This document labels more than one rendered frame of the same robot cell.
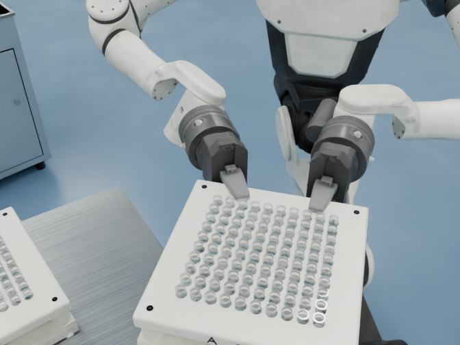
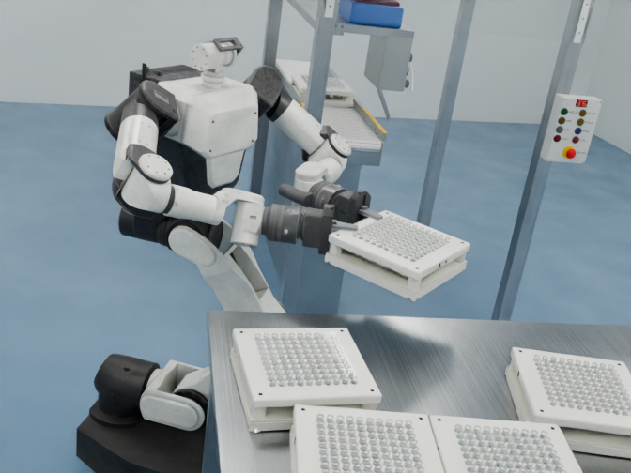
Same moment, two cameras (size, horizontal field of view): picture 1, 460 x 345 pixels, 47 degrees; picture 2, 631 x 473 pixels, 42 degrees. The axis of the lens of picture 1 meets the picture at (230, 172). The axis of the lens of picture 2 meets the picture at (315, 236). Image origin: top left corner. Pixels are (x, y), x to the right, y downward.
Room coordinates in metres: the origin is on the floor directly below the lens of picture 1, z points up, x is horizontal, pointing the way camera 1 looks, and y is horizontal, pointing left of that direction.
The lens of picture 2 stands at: (0.04, 1.70, 1.82)
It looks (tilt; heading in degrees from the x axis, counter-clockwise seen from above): 24 degrees down; 289
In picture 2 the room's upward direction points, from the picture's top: 8 degrees clockwise
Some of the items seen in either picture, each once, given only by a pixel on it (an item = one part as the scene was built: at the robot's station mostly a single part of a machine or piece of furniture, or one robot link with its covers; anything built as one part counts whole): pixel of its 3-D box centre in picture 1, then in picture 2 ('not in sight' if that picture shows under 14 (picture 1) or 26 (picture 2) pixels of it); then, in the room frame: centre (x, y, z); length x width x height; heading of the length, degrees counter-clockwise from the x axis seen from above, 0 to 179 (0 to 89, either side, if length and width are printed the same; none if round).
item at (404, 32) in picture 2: not in sight; (346, 16); (1.15, -1.48, 1.31); 0.62 x 0.38 x 0.04; 124
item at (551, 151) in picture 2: not in sight; (570, 129); (0.21, -1.63, 1.03); 0.17 x 0.06 x 0.26; 34
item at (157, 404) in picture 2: not in sight; (182, 395); (1.06, -0.21, 0.28); 0.21 x 0.20 x 0.13; 8
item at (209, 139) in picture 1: (216, 156); (305, 227); (0.65, 0.02, 1.05); 0.12 x 0.10 x 0.13; 18
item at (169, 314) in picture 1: (262, 261); (400, 242); (0.43, -0.04, 1.06); 0.25 x 0.24 x 0.02; 166
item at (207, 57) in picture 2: not in sight; (212, 60); (1.04, -0.19, 1.34); 0.10 x 0.07 x 0.09; 75
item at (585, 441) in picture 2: not in sight; (575, 409); (-0.03, 0.16, 0.89); 0.24 x 0.24 x 0.02; 20
